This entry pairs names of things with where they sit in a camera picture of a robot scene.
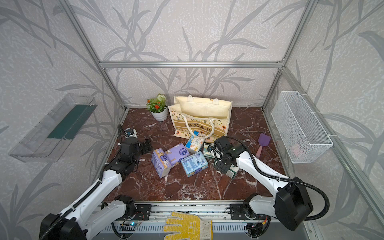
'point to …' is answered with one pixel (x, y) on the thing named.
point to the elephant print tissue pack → (208, 151)
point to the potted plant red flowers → (158, 107)
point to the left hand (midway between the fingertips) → (144, 141)
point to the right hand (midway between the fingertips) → (224, 159)
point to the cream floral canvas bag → (209, 116)
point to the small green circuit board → (128, 227)
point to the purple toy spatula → (263, 140)
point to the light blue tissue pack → (194, 163)
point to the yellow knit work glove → (192, 227)
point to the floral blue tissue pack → (195, 143)
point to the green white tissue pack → (232, 171)
